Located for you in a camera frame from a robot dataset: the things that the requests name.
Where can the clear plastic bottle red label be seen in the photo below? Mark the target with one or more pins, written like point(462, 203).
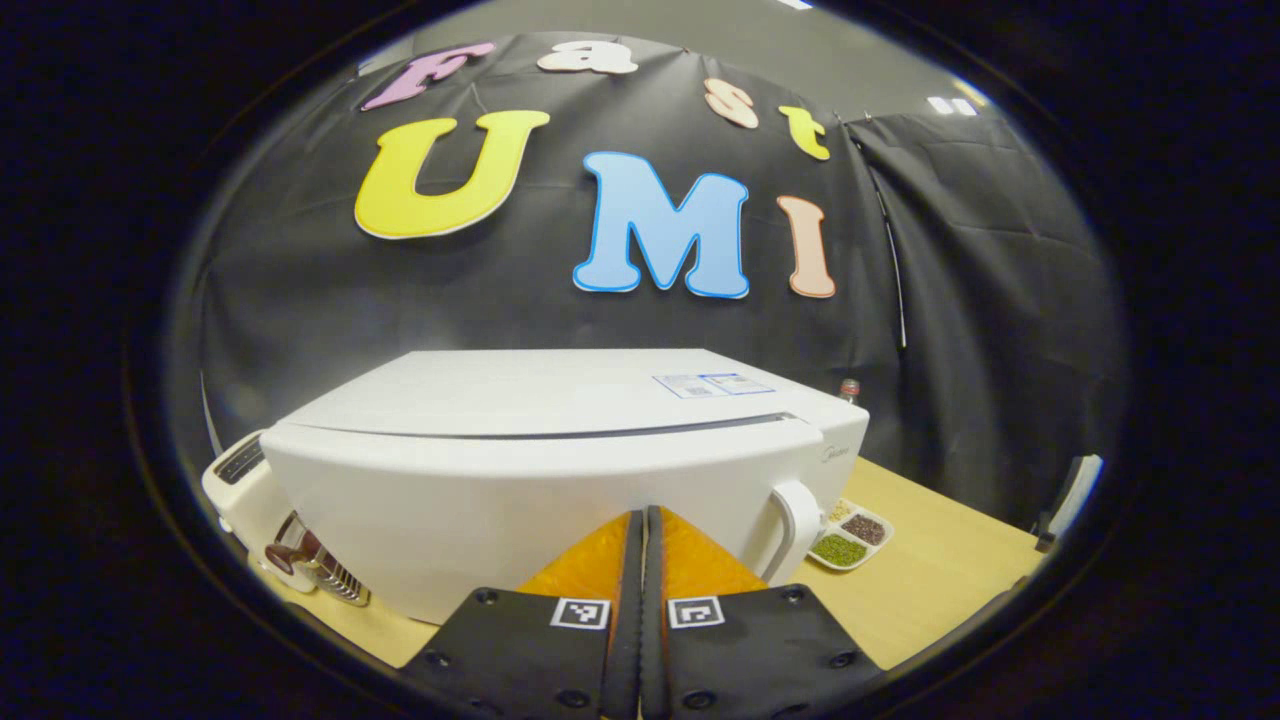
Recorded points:
point(849, 390)

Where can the small ceiling light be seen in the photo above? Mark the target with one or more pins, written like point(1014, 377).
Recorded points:
point(950, 105)

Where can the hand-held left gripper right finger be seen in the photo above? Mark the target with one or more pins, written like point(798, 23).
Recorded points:
point(655, 630)

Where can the white toaster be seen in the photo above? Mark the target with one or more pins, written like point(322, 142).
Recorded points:
point(240, 490)

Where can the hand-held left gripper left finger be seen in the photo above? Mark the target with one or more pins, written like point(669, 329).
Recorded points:
point(628, 620)

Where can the white divided dish of beans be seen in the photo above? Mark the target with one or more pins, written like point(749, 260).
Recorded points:
point(850, 540)

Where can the black backdrop cloth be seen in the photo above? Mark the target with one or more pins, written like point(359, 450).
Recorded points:
point(950, 300)

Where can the white microwave oven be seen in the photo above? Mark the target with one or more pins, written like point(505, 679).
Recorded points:
point(500, 480)

